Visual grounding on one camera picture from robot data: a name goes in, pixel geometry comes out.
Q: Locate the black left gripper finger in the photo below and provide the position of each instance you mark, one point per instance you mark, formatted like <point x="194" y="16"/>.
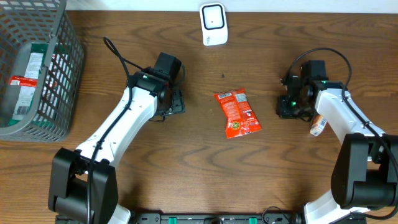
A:
<point x="177" y="99"/>
<point x="175" y="110"/>

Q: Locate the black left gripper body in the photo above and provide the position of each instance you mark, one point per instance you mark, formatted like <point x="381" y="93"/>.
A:
<point x="165" y="109"/>

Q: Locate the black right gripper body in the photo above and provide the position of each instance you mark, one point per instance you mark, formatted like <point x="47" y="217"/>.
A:
<point x="292" y="107"/>

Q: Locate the small orange white packet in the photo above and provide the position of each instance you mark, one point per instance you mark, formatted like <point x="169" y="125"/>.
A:
<point x="318" y="125"/>

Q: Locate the orange-red snack bag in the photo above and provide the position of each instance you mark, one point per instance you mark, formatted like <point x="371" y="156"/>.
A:
<point x="241" y="120"/>

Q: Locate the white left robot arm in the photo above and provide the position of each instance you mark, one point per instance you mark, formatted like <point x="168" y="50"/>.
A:
<point x="83" y="183"/>

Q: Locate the white barcode scanner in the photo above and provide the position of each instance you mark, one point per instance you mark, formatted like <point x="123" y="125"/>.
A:
<point x="213" y="24"/>

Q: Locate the green white packet in basket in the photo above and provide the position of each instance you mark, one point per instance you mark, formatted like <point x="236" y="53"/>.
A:
<point x="28" y="83"/>

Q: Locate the grey mesh plastic basket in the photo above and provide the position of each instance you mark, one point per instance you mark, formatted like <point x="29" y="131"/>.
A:
<point x="42" y="22"/>

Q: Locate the black mounting rail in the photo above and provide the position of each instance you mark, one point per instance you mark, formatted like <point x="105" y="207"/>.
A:
<point x="273" y="218"/>

